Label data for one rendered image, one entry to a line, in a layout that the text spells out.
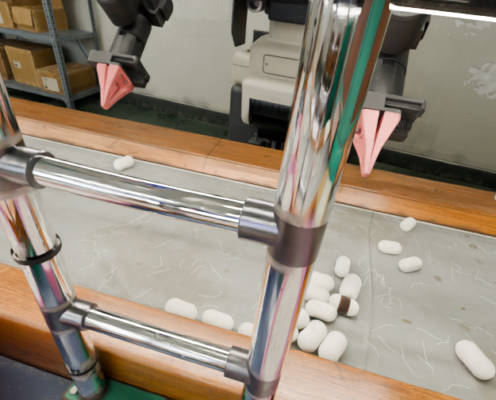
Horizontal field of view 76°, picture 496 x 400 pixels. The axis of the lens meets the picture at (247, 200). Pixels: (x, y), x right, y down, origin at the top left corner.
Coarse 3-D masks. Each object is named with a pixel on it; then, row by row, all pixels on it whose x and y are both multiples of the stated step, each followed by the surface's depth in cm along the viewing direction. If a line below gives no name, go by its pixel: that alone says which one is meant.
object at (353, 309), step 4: (332, 296) 36; (336, 296) 36; (340, 296) 36; (332, 300) 36; (336, 300) 36; (352, 300) 36; (332, 304) 36; (336, 304) 36; (352, 304) 35; (356, 304) 36; (336, 308) 36; (352, 308) 35; (356, 308) 35; (348, 312) 35; (352, 312) 35; (356, 312) 36
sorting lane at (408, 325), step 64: (64, 192) 51; (256, 192) 56; (0, 256) 39; (64, 256) 40; (128, 256) 41; (192, 256) 42; (256, 256) 43; (320, 256) 44; (384, 256) 45; (448, 256) 46; (320, 320) 36; (384, 320) 36; (448, 320) 37; (448, 384) 31
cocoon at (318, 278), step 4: (316, 272) 39; (312, 276) 38; (316, 276) 38; (320, 276) 38; (324, 276) 38; (328, 276) 38; (312, 280) 38; (316, 280) 38; (320, 280) 38; (324, 280) 38; (328, 280) 38; (332, 280) 38; (316, 284) 38; (320, 284) 38; (324, 284) 38; (328, 284) 38; (332, 284) 38; (328, 288) 38; (332, 288) 38
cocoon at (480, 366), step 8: (456, 344) 33; (464, 344) 32; (472, 344) 32; (456, 352) 33; (464, 352) 32; (472, 352) 32; (480, 352) 32; (464, 360) 32; (472, 360) 31; (480, 360) 31; (488, 360) 31; (472, 368) 31; (480, 368) 31; (488, 368) 31; (480, 376) 31; (488, 376) 31
